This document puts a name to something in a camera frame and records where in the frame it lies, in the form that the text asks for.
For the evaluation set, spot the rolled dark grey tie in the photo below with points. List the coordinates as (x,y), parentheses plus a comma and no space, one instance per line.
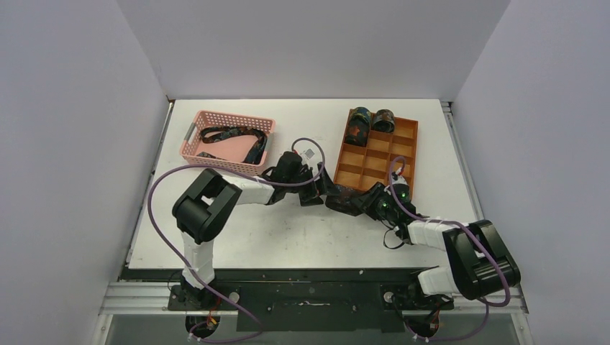
(383,121)

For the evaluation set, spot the wooden compartment tray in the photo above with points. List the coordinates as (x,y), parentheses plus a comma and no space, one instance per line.
(362,167)

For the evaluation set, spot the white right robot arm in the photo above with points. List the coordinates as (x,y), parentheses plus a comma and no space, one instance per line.
(479,263)

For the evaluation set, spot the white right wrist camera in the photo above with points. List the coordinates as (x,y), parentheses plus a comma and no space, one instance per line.
(398,181)

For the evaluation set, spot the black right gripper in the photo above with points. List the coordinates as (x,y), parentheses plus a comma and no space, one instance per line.
(361,200)

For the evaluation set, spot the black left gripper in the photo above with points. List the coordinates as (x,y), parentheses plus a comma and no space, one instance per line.
(312,197)

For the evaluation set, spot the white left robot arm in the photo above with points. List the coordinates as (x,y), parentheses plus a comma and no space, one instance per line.
(204,208)

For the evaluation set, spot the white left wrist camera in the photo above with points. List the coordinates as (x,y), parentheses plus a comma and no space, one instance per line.
(307,156)

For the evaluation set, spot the rolled dark floral tie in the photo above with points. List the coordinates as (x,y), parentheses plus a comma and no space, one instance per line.
(358,127)

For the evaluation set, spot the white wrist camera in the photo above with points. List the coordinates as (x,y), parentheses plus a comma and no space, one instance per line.
(307,156)
(398,181)

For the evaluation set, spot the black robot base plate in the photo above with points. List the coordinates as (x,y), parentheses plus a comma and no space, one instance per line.
(302,300)

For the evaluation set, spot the pink perforated plastic basket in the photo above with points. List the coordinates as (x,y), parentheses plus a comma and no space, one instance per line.
(221,139)

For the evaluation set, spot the brown floral tie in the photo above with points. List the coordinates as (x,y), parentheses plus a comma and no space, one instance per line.
(342,202)

